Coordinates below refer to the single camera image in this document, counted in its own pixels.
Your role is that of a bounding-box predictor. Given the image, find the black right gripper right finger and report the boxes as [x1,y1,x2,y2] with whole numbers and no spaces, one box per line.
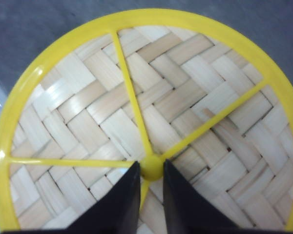
[163,159,283,234]

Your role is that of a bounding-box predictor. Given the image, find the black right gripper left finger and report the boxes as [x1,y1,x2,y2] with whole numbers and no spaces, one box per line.
[26,160,141,234]

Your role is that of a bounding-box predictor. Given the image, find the yellow rimmed bamboo steamer lid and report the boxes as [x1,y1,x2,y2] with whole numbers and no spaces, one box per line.
[0,9,293,234]

